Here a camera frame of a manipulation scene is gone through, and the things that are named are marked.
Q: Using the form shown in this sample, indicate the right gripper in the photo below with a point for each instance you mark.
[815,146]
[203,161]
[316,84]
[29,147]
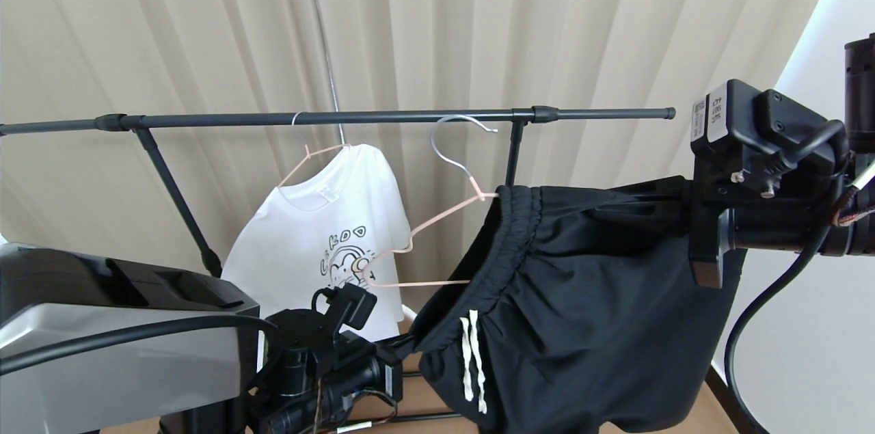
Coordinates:
[707,242]

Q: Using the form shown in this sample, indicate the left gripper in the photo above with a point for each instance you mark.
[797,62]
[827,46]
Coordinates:
[389,372]

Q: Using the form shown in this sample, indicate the black garment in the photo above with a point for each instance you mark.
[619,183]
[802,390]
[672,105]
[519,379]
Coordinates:
[581,324]

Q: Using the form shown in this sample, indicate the white printed t-shirt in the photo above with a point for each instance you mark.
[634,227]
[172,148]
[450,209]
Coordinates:
[301,242]

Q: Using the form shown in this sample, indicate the pink clothes hanger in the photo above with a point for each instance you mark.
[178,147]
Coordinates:
[307,154]
[472,181]

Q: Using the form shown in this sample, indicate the black clothes rack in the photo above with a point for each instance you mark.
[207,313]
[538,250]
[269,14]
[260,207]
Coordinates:
[239,119]

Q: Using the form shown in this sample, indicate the beige curtain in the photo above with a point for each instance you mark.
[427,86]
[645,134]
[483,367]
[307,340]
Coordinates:
[478,24]

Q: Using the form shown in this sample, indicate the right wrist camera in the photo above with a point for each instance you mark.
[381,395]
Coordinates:
[752,126]

